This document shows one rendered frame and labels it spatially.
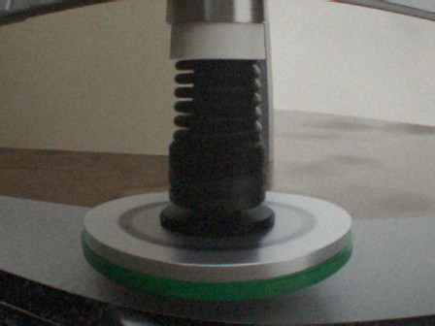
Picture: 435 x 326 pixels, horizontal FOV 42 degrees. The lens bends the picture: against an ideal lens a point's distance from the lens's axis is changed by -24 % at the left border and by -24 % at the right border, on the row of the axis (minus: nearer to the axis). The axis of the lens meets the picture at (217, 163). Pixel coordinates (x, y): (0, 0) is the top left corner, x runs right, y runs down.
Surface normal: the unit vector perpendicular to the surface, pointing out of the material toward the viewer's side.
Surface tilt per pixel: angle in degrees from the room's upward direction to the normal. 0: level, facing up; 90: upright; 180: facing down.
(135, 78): 90
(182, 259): 0
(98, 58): 90
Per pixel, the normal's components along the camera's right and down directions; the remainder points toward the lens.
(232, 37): 0.31, 0.18
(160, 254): 0.00, -0.98
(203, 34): -0.27, 0.18
